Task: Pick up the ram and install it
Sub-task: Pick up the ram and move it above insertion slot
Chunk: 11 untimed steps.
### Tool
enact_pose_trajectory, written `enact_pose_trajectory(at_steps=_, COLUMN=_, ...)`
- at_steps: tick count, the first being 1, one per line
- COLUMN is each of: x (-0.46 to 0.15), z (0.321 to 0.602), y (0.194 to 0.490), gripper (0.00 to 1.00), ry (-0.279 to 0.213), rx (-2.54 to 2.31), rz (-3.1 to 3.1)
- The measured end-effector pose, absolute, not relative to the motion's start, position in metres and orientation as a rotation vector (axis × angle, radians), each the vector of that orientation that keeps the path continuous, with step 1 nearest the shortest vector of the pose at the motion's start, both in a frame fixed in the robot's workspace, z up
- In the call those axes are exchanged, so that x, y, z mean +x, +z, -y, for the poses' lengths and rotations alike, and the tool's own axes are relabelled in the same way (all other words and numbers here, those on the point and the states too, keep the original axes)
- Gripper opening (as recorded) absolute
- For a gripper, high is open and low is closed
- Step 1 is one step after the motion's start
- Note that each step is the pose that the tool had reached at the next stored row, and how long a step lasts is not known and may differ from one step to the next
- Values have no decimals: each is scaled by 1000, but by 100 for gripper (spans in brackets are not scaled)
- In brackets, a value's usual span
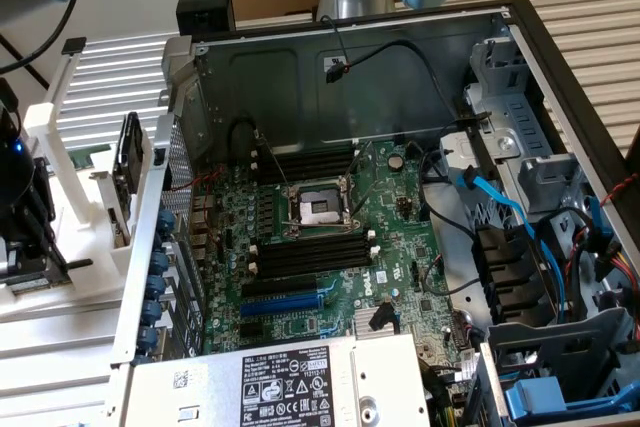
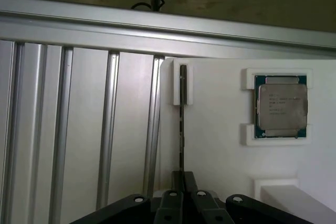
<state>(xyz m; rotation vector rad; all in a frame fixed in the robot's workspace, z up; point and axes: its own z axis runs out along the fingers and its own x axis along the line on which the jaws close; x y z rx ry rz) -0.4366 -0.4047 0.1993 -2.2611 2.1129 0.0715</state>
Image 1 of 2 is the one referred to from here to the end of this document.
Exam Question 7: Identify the thin metal locking lever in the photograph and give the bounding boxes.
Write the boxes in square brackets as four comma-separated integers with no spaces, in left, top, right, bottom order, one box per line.
[253,130,294,198]

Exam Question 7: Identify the black disk drive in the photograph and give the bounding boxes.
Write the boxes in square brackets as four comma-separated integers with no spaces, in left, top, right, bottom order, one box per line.
[110,111,145,196]

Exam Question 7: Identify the grey metal drive cage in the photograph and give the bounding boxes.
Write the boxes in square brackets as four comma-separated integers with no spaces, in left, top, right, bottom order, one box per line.
[479,306,640,427]

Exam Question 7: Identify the white parts rack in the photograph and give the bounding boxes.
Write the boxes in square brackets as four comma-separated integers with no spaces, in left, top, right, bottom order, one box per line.
[0,102,154,321]

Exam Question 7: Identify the long black expansion slot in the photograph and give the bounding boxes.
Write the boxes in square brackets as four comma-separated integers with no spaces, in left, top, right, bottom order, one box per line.
[241,275,321,300]

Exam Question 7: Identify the black end cap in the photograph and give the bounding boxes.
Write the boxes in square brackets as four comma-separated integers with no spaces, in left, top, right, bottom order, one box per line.
[59,36,88,57]

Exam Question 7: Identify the long blue expansion slot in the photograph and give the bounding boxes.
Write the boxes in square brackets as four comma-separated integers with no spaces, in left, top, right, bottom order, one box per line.
[238,291,325,318]

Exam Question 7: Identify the green graphics card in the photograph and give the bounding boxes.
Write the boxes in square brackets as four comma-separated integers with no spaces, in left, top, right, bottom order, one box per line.
[67,144,132,252]

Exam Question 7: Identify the thick black wire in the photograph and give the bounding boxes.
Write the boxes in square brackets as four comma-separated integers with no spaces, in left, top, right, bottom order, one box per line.
[418,144,480,243]

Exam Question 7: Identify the black plastic shroud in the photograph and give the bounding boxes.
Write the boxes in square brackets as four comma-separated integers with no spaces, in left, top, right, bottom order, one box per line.
[472,225,557,324]

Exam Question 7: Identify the long blue disk wire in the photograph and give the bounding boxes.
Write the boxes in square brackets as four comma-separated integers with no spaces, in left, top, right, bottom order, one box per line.
[455,166,574,321]

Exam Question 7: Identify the metal port block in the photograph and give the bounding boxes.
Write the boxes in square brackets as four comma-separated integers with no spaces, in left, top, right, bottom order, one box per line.
[188,194,217,271]

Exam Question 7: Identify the metal socket cover frame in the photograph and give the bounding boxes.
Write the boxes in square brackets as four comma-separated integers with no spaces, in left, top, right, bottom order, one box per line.
[342,139,377,222]

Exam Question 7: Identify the grey metal disk bay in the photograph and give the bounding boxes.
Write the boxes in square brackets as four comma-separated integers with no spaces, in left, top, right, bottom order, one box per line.
[464,36,589,216]

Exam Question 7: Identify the yellow green wire bundle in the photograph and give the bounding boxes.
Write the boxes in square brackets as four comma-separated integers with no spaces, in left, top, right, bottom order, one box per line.
[422,376,469,427]

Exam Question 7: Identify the black wire with plug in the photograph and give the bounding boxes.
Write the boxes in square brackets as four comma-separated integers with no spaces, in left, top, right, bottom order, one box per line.
[319,14,494,129]

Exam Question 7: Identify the green motherboard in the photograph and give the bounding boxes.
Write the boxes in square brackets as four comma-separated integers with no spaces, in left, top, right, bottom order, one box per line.
[192,139,481,383]

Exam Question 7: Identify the black box device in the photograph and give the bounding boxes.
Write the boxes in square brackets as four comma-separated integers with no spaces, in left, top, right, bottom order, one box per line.
[175,0,237,34]

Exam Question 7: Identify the black camera cable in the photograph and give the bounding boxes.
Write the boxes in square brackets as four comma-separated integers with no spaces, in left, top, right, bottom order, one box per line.
[0,0,80,74]

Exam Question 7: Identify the metal CPU socket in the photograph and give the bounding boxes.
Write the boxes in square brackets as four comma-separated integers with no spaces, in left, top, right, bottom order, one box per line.
[279,179,364,241]

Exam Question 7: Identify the short blue disk wire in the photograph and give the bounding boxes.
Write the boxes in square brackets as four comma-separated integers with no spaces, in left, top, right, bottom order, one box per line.
[587,194,621,261]

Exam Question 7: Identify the blue plastic latch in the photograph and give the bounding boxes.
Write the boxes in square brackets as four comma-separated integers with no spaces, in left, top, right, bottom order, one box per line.
[503,375,640,422]

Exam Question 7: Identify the thin black wire loop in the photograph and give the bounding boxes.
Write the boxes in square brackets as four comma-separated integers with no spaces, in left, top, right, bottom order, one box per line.
[422,255,486,298]

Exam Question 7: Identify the silver finned heat sink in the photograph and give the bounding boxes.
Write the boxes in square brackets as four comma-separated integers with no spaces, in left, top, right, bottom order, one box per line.
[353,305,397,337]

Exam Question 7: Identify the red yellow power wires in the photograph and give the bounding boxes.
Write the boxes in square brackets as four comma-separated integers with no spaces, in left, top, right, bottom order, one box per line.
[594,239,640,293]

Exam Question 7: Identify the black RAM slot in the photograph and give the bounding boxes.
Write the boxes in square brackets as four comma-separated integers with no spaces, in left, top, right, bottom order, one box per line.
[256,161,354,177]
[249,257,376,282]
[248,230,379,254]
[248,239,380,263]
[254,153,356,169]
[248,248,381,272]
[254,145,357,161]

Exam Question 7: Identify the red black twisted wire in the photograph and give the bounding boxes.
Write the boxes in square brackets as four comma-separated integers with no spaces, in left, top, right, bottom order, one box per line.
[598,172,640,208]
[167,168,225,258]

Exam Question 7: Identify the silver power supply with label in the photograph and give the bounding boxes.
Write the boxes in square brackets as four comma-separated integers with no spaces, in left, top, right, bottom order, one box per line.
[117,331,431,427]

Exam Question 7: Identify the open grey PC case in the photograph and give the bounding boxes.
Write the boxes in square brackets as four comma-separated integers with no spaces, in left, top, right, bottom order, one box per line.
[107,0,640,427]

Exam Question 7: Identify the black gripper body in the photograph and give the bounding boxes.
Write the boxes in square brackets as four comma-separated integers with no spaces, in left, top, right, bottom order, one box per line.
[0,111,39,247]

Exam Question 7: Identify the black wire connector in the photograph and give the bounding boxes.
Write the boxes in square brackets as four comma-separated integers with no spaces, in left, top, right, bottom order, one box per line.
[370,300,396,332]

